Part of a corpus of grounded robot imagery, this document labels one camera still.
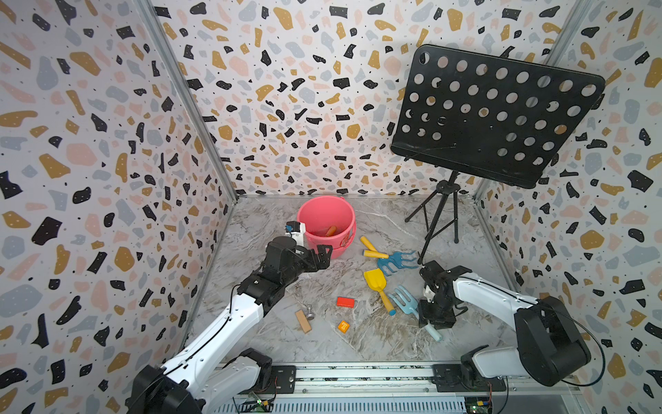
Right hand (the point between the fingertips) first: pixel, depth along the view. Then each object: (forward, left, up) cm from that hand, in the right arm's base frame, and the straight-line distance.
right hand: (425, 325), depth 84 cm
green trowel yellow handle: (+36, +33, +4) cm, 49 cm away
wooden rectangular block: (0, +40, +2) cm, 40 cm away
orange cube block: (-1, +27, +1) cm, 27 cm away
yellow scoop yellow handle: (+16, +15, 0) cm, 22 cm away
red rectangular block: (+8, +26, -1) cm, 27 cm away
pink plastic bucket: (+39, +34, +6) cm, 53 cm away
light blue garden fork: (+6, +3, +2) cm, 7 cm away
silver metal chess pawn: (+2, +38, +2) cm, 38 cm away
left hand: (+14, +33, +22) cm, 42 cm away
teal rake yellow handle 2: (+31, +18, +2) cm, 36 cm away
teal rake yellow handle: (+25, +8, 0) cm, 26 cm away
